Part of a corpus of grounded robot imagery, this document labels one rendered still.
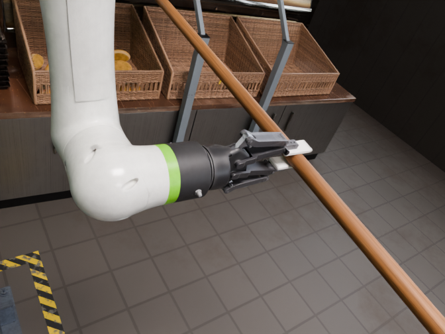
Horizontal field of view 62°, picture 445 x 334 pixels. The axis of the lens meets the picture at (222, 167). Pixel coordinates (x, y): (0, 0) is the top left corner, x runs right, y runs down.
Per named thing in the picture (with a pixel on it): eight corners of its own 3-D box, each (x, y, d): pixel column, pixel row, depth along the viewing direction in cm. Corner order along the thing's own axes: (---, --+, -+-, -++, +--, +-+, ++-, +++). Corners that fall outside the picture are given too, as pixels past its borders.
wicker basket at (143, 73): (13, 50, 177) (8, -10, 161) (127, 52, 208) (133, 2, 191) (32, 106, 149) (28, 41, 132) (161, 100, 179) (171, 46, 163)
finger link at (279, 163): (278, 167, 69) (276, 170, 70) (304, 164, 73) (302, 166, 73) (269, 157, 71) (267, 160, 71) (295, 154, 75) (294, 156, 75)
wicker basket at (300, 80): (222, 57, 239) (235, 14, 222) (287, 59, 270) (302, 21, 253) (264, 98, 211) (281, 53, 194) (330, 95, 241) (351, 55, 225)
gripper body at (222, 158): (195, 133, 59) (242, 129, 64) (183, 171, 65) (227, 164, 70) (217, 166, 55) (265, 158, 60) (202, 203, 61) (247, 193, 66)
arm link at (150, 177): (80, 246, 49) (82, 181, 43) (59, 187, 57) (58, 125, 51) (175, 223, 56) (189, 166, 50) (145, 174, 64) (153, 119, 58)
